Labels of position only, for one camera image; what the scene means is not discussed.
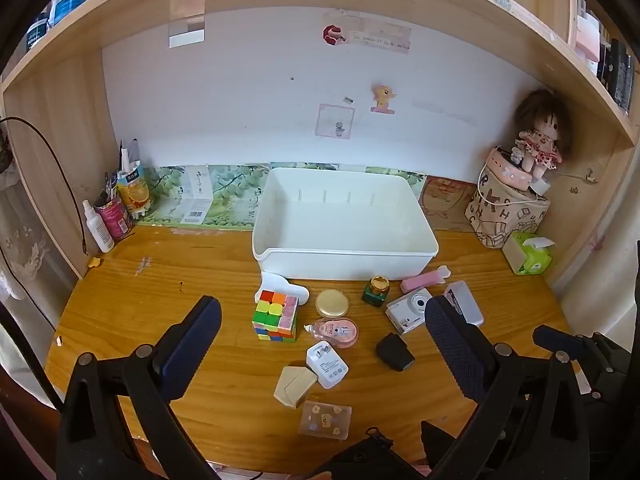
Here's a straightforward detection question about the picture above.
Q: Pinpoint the translucent tape patch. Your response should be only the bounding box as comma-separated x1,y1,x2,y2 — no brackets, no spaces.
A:
168,0,207,48

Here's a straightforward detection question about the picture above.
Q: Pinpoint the white spray bottle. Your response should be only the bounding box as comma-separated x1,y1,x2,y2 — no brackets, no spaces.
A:
82,200,116,253

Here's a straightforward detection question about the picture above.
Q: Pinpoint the pink-framed wall sticker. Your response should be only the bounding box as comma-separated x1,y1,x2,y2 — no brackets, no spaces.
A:
315,103,356,137

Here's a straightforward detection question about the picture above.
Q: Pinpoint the gold round compact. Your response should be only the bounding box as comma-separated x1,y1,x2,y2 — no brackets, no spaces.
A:
315,288,350,318

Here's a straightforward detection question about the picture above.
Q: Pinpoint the printed paper tape strip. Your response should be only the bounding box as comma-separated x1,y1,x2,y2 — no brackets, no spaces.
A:
345,15,412,53

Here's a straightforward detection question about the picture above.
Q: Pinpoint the pink correction tape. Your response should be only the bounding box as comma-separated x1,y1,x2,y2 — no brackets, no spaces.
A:
304,317,359,348

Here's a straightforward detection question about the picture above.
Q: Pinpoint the letter-print fabric bag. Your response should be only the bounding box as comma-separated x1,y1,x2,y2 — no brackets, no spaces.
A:
465,180,551,250

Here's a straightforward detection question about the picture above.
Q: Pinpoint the green tissue box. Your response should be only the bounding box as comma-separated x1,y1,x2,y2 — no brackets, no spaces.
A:
502,231,557,276

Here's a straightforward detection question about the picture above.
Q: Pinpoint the pink oval case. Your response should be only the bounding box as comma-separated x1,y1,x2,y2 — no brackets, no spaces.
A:
487,146,535,191

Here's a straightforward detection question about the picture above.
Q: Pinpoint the white cloud-shaped holder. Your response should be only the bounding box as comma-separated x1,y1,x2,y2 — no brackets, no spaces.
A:
260,271,311,306

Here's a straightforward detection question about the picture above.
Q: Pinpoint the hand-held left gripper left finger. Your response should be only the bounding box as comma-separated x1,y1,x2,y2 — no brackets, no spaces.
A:
56,295,223,480

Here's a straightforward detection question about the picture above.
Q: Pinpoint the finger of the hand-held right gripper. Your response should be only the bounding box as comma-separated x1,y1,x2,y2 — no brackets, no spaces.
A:
532,325,596,361

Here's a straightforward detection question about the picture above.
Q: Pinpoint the multicolour puzzle cube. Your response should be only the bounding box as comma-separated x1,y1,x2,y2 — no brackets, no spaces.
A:
252,290,299,343

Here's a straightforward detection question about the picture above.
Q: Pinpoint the pink can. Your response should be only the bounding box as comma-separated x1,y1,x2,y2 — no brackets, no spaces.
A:
95,195,132,241

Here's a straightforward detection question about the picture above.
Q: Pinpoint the green bottle with gold cap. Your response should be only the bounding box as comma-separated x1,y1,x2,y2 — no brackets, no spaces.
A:
362,276,391,307

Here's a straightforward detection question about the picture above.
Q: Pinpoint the green grape poster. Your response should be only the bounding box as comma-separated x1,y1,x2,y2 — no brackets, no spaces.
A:
135,162,428,231

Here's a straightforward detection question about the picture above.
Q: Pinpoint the clear case with stickers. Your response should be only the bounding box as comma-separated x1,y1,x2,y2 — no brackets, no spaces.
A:
298,401,352,441

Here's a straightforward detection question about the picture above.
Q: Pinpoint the white packaging box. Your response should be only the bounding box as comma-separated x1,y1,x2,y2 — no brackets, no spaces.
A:
177,165,213,226

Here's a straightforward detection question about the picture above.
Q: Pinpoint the white instant camera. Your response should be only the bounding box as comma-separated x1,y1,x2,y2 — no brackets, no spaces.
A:
385,287,433,334

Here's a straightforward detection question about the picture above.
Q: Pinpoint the white lace curtain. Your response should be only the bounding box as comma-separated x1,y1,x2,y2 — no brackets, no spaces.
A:
0,170,76,411

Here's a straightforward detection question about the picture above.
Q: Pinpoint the brown-haired rag doll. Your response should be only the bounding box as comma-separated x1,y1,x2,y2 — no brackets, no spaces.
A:
515,89,571,181

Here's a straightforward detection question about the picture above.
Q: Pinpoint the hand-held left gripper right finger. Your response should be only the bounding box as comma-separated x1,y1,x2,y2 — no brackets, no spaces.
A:
424,295,592,480

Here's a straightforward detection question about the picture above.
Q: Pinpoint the white plastic storage bin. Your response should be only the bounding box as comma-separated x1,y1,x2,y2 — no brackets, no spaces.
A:
252,167,439,281

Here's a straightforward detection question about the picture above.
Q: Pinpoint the white cable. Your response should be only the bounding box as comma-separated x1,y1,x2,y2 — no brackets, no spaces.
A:
477,162,551,207

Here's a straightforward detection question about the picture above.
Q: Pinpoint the beige paper box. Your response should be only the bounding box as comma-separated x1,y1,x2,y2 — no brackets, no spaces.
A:
273,366,318,409

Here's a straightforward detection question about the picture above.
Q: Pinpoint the black cable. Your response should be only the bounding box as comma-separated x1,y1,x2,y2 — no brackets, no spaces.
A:
0,117,88,256

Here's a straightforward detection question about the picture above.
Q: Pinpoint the orange juice carton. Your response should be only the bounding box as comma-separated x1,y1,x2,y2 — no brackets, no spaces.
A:
117,170,151,218

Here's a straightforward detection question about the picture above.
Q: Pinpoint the black plug charger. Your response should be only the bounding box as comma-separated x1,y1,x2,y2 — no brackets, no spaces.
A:
376,332,416,372

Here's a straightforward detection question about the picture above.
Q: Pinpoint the white plug charger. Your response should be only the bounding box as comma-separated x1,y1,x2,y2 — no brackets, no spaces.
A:
306,341,350,389

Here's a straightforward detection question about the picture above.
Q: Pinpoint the translucent white card box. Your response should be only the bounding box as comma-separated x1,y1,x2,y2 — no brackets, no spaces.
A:
442,280,485,326

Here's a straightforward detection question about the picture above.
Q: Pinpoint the yellow pony sticker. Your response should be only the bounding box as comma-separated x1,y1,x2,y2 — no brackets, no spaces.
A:
370,85,398,113

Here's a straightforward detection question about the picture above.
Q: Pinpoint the black zipper pouch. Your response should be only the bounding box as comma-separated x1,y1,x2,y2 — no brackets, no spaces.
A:
310,420,461,480

